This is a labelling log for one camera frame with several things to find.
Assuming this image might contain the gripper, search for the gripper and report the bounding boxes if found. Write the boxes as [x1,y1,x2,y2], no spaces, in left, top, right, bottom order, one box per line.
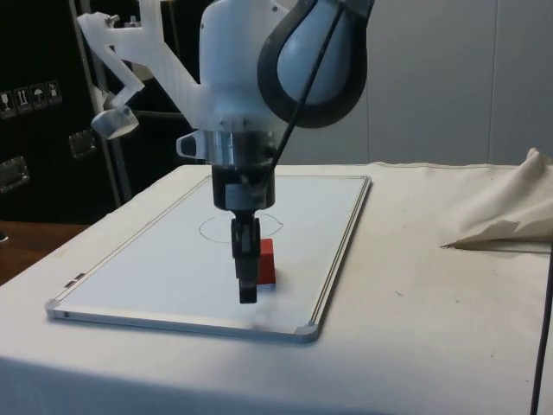
[211,166,277,306]

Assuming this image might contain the red cube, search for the red cube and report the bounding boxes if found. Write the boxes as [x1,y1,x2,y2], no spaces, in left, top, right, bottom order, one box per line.
[257,238,278,287]

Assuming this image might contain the white whiteboard with metal frame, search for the white whiteboard with metal frame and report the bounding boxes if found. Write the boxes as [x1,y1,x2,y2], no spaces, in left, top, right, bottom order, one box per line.
[45,175,373,346]

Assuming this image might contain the black cable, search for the black cable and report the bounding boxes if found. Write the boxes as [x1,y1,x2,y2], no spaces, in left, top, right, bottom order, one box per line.
[268,0,346,178]
[530,241,553,415]

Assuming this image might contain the translucent white bracket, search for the translucent white bracket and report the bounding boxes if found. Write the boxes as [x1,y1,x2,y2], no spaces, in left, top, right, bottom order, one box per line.
[75,0,205,141]

